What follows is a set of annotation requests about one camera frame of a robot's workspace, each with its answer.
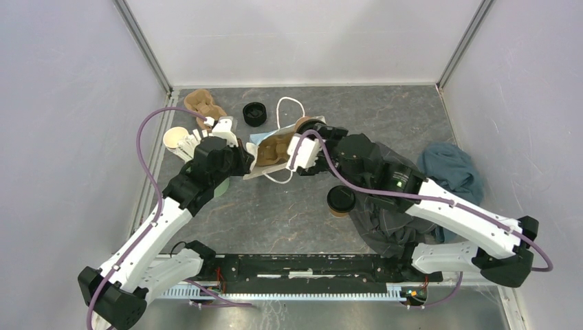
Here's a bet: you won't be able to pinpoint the light blue paper bag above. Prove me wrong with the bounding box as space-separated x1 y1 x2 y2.
242 96 328 185

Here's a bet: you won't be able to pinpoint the single brown pulp carrier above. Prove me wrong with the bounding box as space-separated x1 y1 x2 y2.
250 131 295 166

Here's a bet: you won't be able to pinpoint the black plastic cup lid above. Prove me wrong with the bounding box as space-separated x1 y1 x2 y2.
327 185 356 211

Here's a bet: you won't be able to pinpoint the brown pulp cup carriers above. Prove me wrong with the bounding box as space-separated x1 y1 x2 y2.
184 89 228 121

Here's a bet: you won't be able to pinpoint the brown paper coffee cup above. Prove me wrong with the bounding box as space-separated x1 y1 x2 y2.
329 208 350 218

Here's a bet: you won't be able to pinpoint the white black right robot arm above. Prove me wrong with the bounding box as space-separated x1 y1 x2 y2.
287 121 540 288

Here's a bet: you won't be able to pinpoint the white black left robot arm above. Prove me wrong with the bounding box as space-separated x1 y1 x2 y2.
78 137 256 329

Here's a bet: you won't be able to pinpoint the green cup holder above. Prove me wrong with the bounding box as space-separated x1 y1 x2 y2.
214 178 230 198

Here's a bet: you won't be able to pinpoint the white stir sticks bundle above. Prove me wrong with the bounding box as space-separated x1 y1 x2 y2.
173 130 209 162

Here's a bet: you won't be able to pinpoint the stack of black lids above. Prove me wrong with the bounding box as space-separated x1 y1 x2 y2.
242 102 267 127

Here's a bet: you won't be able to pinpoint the dark grey checked cloth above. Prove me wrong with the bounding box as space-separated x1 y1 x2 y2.
348 142 441 259

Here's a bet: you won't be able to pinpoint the teal blue cloth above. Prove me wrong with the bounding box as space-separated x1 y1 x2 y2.
417 142 485 243

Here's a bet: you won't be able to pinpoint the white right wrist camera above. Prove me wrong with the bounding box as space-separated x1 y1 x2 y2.
285 134 322 172

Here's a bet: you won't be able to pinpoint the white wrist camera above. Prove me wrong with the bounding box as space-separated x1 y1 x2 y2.
285 134 322 172
203 116 238 147

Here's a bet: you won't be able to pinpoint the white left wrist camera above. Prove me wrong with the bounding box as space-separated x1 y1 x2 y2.
203 116 238 147

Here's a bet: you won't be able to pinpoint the white slotted cable duct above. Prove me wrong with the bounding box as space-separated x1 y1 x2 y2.
158 283 406 303

